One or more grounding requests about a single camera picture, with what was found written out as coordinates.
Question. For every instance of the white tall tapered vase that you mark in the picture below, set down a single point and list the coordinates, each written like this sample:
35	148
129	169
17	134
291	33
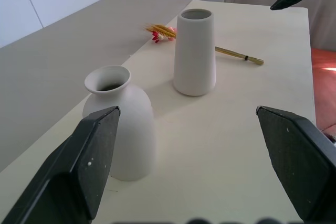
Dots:
194	56

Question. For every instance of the red mat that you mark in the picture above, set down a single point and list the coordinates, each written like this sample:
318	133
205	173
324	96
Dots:
324	87

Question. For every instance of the white flared-neck ceramic vase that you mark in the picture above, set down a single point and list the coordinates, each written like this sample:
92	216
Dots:
136	134

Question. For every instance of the dried wheat flower bouquet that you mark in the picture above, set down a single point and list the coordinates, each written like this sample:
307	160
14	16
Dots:
162	33

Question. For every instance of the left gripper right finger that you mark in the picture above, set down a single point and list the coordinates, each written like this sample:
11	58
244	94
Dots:
302	166

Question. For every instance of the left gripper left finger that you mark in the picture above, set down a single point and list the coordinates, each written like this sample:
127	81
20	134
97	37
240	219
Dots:
65	176

